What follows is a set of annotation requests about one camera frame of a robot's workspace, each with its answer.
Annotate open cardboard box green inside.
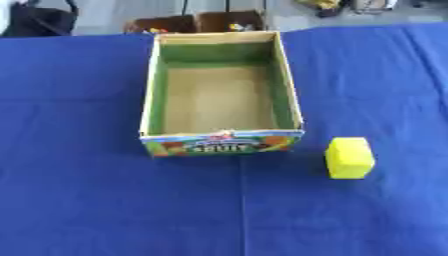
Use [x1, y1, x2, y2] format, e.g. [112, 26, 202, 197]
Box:
[138, 30, 307, 159]

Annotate brown cardboard box with toys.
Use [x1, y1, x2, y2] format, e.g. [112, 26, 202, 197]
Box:
[122, 9, 270, 35]

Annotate yellow rectangular block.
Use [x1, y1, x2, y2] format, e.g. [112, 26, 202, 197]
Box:
[323, 136, 377, 180]

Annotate yellow and black bag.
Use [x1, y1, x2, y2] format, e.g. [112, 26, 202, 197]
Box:
[295, 0, 354, 19]

